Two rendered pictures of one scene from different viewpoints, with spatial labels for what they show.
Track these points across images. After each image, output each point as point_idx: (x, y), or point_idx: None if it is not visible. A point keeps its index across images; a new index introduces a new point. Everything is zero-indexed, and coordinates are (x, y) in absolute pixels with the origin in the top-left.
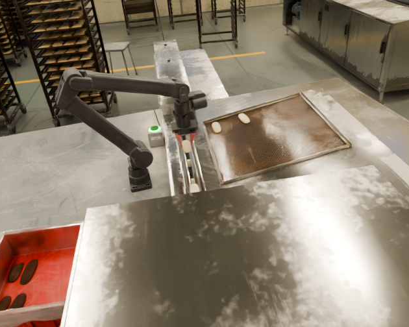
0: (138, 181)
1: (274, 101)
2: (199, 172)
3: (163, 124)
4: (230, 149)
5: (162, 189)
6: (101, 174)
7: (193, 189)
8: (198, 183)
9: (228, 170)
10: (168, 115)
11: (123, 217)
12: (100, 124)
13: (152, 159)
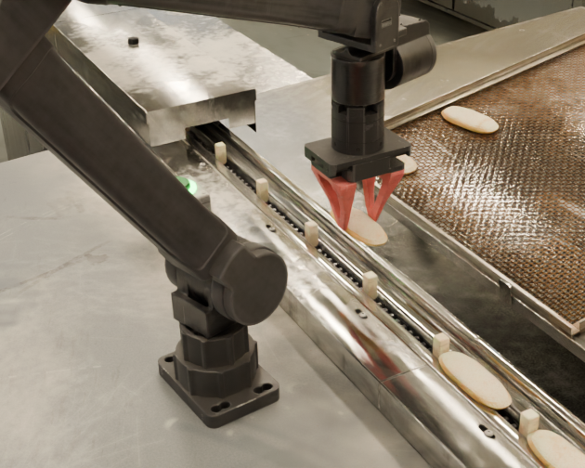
0: (230, 383)
1: (533, 61)
2: (440, 311)
3: (180, 175)
4: (504, 217)
5: (323, 394)
6: (35, 381)
7: (464, 370)
8: (458, 348)
9: (558, 286)
10: (172, 144)
11: None
12: (125, 154)
13: (286, 283)
